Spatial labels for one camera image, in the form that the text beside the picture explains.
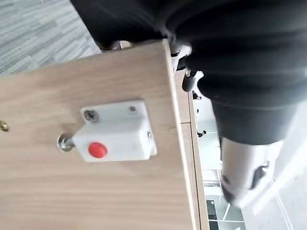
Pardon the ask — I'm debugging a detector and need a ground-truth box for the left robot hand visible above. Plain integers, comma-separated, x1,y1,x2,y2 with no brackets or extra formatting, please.
69,0,307,207

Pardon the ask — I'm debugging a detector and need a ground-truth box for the wooden cabinet door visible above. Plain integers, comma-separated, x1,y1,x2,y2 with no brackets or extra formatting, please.
0,39,201,230

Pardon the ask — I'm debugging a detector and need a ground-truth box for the wooden office cabinet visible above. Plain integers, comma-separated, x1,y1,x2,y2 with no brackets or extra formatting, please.
173,68,210,230

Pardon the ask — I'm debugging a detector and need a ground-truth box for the white latch with red button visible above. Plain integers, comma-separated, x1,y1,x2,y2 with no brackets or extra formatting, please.
56,99,158,163

